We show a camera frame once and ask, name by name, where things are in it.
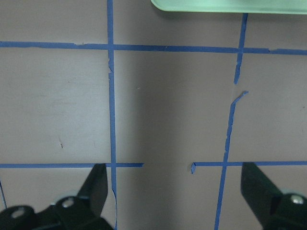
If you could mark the light green tray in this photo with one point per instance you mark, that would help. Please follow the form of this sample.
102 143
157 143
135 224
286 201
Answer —
237 6

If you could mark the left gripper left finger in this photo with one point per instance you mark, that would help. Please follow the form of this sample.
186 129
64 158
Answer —
94 189

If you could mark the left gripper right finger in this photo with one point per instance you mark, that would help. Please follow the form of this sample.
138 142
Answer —
260 193

